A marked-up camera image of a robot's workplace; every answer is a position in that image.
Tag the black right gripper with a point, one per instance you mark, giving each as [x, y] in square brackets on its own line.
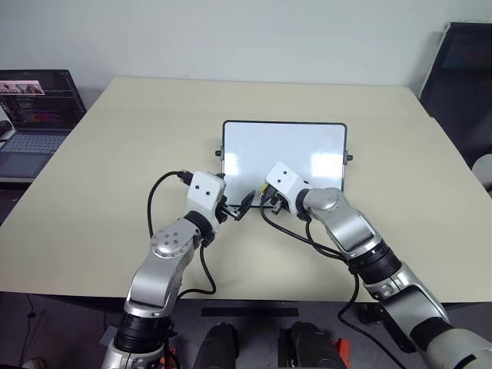
[276, 200]

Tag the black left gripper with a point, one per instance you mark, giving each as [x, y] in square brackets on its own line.
[228, 212]

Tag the small black-framed whiteboard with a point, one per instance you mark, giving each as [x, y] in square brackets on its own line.
[284, 146]

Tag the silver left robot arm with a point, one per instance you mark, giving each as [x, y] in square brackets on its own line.
[169, 246]

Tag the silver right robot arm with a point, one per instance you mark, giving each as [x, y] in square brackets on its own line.
[353, 234]

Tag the black strip under table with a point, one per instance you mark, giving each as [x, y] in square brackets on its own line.
[250, 312]

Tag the dark rounded shape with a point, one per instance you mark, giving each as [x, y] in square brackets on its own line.
[307, 346]
[217, 346]

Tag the red plastic part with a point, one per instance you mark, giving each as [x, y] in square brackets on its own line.
[345, 351]

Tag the grey round object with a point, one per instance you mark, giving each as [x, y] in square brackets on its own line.
[484, 173]

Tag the black chair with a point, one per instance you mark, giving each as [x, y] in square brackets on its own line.
[461, 84]

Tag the open dark laptop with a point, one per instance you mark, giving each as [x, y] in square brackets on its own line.
[34, 127]

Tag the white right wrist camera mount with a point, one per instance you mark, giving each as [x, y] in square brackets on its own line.
[286, 182]

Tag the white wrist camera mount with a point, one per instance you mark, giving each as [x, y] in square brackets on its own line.
[205, 194]
[286, 182]

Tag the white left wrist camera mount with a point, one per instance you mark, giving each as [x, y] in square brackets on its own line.
[205, 194]

